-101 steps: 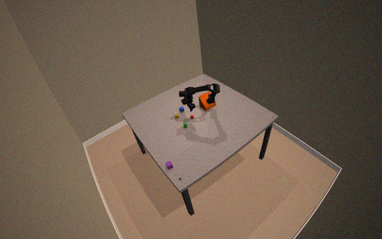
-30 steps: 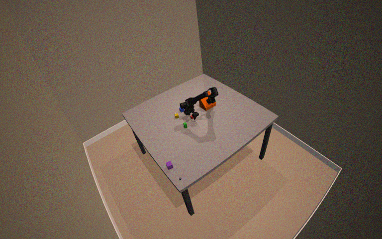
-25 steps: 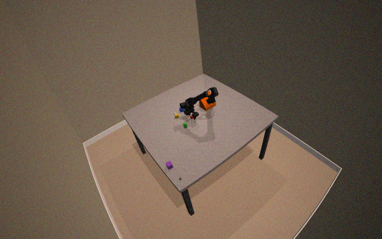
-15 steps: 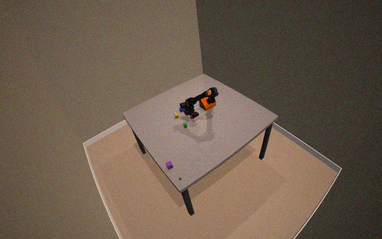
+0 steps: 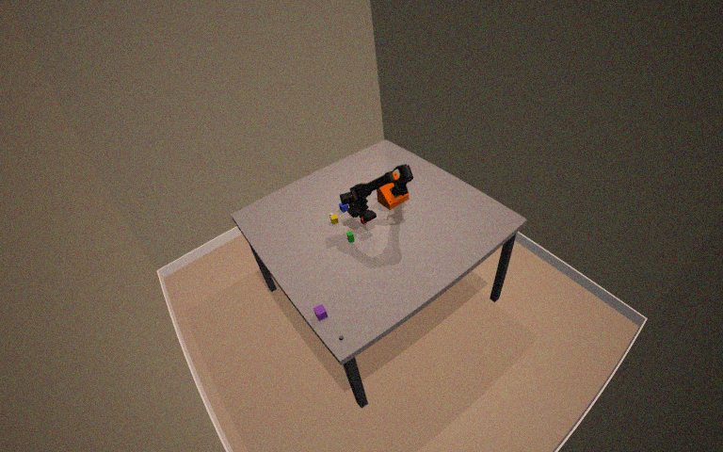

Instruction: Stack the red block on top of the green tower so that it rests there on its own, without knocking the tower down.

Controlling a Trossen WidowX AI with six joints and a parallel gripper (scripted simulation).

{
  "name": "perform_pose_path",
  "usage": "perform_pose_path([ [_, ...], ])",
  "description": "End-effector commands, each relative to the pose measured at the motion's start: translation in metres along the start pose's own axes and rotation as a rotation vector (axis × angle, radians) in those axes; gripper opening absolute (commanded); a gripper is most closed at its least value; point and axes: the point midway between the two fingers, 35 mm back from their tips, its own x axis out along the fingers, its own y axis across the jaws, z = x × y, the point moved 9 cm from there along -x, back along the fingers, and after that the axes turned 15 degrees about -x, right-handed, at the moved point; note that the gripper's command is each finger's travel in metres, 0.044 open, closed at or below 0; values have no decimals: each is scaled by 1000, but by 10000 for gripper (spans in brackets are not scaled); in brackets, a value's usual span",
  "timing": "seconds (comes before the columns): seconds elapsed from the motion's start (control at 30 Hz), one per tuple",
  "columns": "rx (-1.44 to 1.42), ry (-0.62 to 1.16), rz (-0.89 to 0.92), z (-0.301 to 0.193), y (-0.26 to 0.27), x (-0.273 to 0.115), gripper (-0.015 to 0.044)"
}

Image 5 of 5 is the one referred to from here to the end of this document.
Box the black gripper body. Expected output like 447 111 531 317
348 200 377 221

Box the purple cube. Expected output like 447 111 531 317
313 305 328 321

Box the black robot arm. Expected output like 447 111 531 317
340 164 413 218

